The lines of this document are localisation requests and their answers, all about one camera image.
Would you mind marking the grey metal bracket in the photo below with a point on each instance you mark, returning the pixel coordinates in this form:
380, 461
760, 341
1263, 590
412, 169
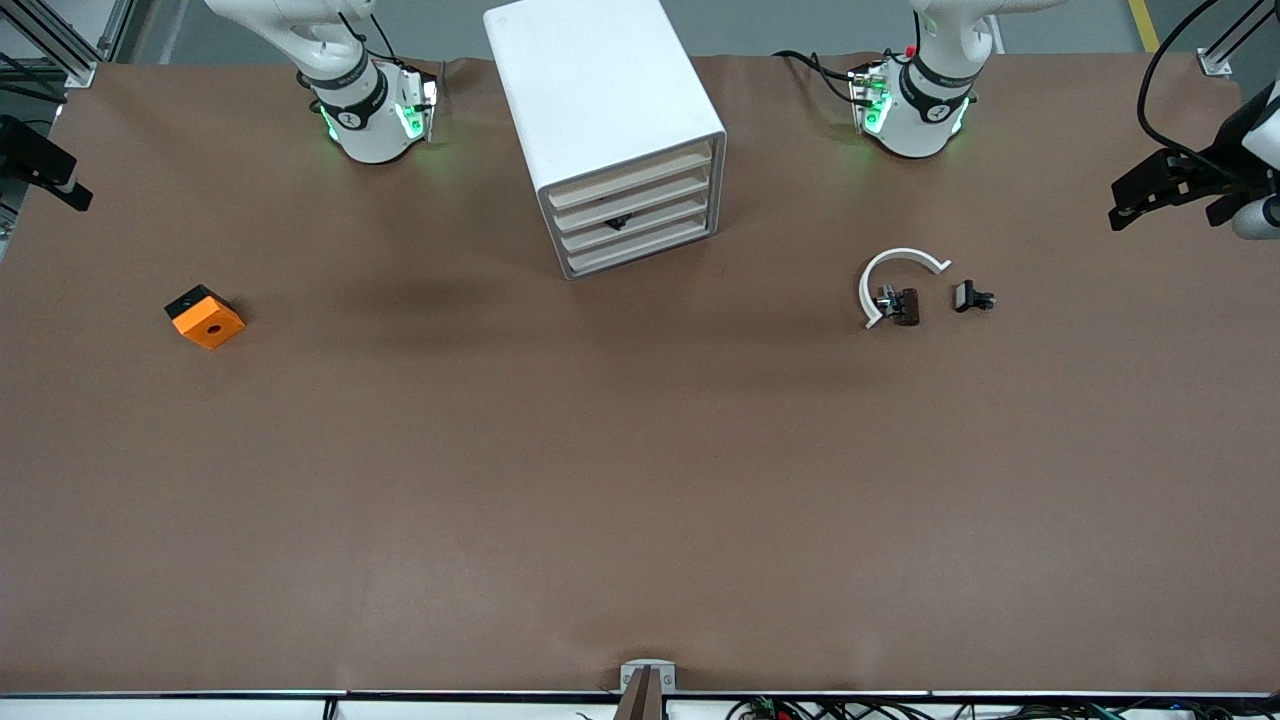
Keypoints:
648, 667

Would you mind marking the white drawer holding red button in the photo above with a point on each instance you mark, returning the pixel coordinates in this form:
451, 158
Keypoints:
640, 200

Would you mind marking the white drawer holding green button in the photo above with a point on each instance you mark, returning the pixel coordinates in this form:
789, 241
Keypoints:
665, 213

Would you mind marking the aluminium frame profile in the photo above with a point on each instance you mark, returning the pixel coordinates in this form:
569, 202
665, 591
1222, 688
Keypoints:
1225, 55
60, 40

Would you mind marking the orange box with hole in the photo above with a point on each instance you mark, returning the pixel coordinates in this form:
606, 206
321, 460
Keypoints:
208, 322

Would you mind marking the brown table mat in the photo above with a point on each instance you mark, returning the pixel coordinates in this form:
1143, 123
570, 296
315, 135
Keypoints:
640, 480

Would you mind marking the white drawer holding yellow button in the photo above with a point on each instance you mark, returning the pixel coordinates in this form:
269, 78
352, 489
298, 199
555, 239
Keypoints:
630, 178

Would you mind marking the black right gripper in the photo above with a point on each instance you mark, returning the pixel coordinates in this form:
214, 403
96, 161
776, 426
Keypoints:
22, 147

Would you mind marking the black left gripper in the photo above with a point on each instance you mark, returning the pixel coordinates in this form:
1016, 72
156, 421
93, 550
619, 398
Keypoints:
1216, 160

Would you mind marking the small black component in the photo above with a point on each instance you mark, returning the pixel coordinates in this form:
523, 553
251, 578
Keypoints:
967, 296

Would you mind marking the empty white drawer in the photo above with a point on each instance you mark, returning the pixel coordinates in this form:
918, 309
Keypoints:
645, 247

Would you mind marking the brown post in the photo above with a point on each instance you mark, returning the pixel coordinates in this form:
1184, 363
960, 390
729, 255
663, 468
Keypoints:
640, 700

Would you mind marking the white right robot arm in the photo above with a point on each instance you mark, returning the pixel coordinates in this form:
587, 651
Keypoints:
365, 135

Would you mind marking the white drawer cabinet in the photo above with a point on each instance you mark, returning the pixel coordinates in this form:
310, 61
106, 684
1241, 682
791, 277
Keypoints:
590, 90

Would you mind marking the white curved plastic part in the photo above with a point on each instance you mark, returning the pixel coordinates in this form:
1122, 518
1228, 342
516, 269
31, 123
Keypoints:
872, 275

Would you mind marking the dark brown small component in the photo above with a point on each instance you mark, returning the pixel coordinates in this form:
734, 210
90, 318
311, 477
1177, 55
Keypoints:
906, 306

